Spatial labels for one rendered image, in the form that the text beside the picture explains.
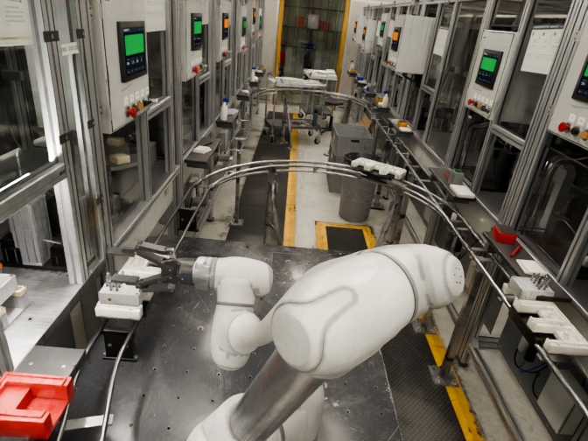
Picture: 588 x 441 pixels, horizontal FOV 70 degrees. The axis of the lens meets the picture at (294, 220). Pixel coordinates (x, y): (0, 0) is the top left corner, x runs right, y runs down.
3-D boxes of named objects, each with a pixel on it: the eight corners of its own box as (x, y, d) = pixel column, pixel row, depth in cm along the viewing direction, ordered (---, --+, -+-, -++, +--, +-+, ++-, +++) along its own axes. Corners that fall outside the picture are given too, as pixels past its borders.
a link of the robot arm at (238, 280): (216, 252, 111) (210, 303, 109) (275, 258, 112) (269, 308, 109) (221, 257, 122) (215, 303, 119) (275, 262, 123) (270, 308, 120)
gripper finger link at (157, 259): (171, 273, 114) (172, 269, 113) (131, 255, 111) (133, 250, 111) (174, 265, 117) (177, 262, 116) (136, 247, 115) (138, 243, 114)
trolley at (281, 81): (269, 143, 633) (274, 77, 591) (261, 134, 681) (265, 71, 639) (324, 144, 660) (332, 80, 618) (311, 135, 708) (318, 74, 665)
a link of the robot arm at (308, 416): (331, 430, 120) (342, 373, 110) (282, 468, 108) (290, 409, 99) (293, 393, 130) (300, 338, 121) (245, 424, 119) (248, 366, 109)
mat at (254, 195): (293, 274, 323) (293, 272, 323) (216, 267, 321) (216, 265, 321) (297, 113, 849) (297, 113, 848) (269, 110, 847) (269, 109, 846)
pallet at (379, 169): (349, 173, 305) (351, 160, 301) (357, 169, 316) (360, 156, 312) (396, 187, 289) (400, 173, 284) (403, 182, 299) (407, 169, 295)
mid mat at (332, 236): (389, 285, 322) (390, 284, 321) (318, 279, 320) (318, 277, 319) (370, 227, 412) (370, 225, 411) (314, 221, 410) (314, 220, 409)
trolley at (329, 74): (334, 129, 753) (342, 73, 711) (303, 128, 744) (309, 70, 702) (325, 119, 828) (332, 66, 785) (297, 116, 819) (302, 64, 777)
